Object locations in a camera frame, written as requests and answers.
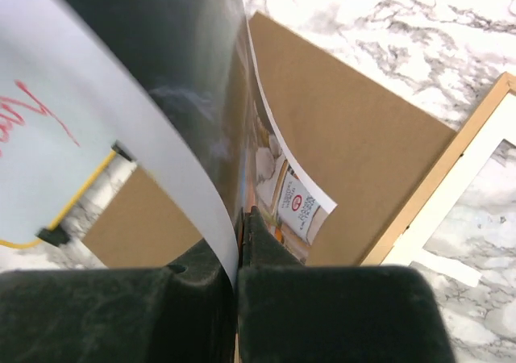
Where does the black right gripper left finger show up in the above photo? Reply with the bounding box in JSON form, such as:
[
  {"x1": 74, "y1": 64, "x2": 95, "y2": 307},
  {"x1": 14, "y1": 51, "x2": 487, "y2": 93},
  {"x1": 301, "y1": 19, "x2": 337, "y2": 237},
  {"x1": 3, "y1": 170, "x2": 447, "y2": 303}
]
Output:
[{"x1": 1, "y1": 241, "x2": 236, "y2": 362}]

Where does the light wooden picture frame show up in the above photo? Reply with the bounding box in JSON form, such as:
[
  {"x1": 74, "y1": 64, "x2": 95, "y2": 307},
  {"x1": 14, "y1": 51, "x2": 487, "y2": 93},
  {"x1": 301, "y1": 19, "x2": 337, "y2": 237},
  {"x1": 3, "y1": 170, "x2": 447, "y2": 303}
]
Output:
[{"x1": 362, "y1": 73, "x2": 515, "y2": 265}]

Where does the white mat passe-partout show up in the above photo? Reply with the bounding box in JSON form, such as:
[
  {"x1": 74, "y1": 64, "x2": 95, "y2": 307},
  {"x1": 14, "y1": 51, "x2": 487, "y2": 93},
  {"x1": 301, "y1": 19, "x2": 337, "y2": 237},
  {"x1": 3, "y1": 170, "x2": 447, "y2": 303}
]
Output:
[{"x1": 382, "y1": 94, "x2": 515, "y2": 287}]

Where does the brown frame backing board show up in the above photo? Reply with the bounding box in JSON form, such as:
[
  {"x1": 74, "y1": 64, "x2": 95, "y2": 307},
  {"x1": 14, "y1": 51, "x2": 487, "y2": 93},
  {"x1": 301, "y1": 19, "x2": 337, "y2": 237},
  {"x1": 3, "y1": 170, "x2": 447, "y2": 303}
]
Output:
[{"x1": 82, "y1": 10, "x2": 459, "y2": 269}]

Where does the cat and books photo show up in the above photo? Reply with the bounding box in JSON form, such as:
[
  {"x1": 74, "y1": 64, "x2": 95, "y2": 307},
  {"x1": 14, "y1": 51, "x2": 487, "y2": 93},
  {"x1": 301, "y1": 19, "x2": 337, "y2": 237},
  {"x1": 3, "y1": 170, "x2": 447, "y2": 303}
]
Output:
[{"x1": 0, "y1": 0, "x2": 339, "y2": 294}]

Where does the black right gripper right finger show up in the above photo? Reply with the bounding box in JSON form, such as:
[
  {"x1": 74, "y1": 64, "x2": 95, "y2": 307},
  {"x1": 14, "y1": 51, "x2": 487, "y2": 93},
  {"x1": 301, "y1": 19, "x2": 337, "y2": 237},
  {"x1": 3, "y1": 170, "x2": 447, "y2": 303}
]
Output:
[{"x1": 237, "y1": 208, "x2": 456, "y2": 363}]

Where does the yellow-rimmed whiteboard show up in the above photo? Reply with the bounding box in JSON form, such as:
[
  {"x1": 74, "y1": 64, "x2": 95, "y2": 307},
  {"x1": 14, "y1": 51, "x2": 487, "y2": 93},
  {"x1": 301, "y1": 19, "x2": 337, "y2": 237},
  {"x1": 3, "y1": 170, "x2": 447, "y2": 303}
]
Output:
[{"x1": 1, "y1": 52, "x2": 116, "y2": 248}]

